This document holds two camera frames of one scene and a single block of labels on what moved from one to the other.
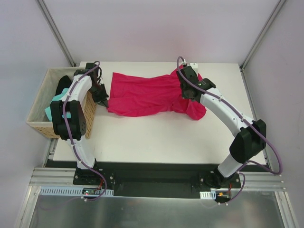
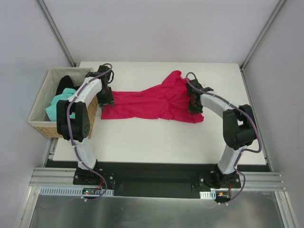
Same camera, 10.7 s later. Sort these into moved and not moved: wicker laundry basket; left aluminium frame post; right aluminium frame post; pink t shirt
Moved: pink t shirt
Not moved: left aluminium frame post; wicker laundry basket; right aluminium frame post
